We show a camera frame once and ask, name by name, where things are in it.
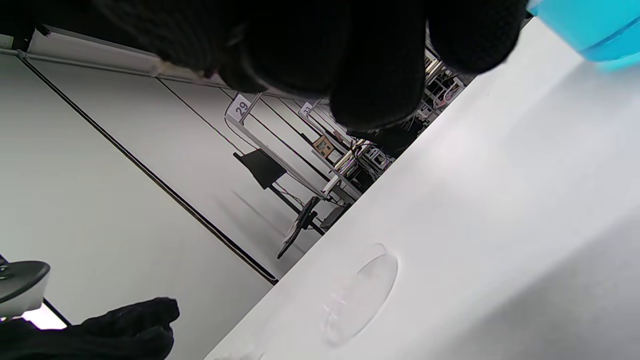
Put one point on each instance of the person's left hand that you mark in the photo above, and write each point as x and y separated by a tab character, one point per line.
100	340

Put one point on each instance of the person's right hand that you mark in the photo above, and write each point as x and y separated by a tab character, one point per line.
300	45

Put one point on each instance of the black white tracking controller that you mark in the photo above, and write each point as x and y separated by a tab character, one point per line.
22	285

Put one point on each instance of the clear glass culture dish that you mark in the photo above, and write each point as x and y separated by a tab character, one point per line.
360	295

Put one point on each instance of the clear beaker blue dye solution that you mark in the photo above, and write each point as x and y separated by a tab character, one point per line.
590	25

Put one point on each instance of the brown notice board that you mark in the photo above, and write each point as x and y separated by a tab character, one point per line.
323	146

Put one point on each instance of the black monitor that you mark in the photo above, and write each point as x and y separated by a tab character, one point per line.
260	167

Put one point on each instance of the black workstation stand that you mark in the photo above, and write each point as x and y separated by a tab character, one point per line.
300	225

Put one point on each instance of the bright wall screen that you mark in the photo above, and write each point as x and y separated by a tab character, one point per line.
45	320

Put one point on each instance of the white gantry frame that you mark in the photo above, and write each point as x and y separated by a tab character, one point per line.
306	109
241	107

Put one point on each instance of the black frame pole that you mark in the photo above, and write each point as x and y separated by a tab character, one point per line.
260	268

